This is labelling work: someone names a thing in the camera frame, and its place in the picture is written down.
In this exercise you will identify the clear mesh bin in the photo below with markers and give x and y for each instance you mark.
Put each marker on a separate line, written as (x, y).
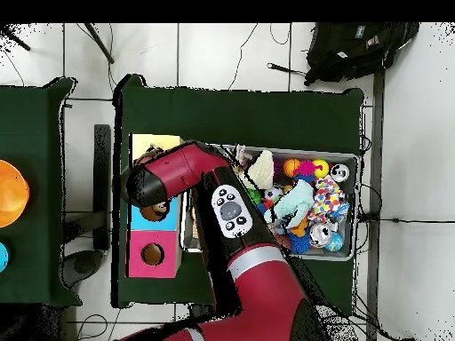
(334, 252)

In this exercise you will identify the wooden box with three holes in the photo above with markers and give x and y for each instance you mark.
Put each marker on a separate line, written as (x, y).
(136, 249)

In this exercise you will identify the pink spiky ball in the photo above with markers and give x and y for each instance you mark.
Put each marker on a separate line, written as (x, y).
(306, 169)

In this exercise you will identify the grey round base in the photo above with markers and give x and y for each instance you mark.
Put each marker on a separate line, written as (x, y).
(82, 266)

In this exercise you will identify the small orange basketball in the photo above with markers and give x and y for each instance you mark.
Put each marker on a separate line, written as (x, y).
(291, 167)

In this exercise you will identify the mint green cloth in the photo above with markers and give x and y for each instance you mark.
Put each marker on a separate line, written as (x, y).
(295, 202)

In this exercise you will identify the black tripod leg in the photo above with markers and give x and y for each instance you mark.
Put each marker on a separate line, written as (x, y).
(99, 42)
(15, 38)

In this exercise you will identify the orange plastic bowl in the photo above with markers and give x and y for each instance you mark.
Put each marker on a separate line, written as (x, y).
(11, 193)

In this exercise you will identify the small polka-dot cloth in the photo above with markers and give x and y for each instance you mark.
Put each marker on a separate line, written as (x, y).
(149, 155)

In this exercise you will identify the cream yellow cloth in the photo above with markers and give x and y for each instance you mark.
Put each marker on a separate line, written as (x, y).
(261, 170)

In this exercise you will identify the silver drink can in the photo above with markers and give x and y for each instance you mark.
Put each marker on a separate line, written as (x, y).
(320, 235)

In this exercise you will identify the black backpack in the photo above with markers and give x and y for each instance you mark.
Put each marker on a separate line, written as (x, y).
(355, 50)

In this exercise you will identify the dark green side tablecloth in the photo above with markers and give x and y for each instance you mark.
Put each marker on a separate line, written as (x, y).
(43, 249)

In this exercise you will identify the blue plastic bowl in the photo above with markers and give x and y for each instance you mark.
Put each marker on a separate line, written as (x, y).
(3, 257)

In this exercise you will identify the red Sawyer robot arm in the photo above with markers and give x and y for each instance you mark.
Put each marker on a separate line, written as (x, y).
(263, 284)

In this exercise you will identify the small soccer ball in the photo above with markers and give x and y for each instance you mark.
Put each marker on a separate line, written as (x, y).
(274, 194)

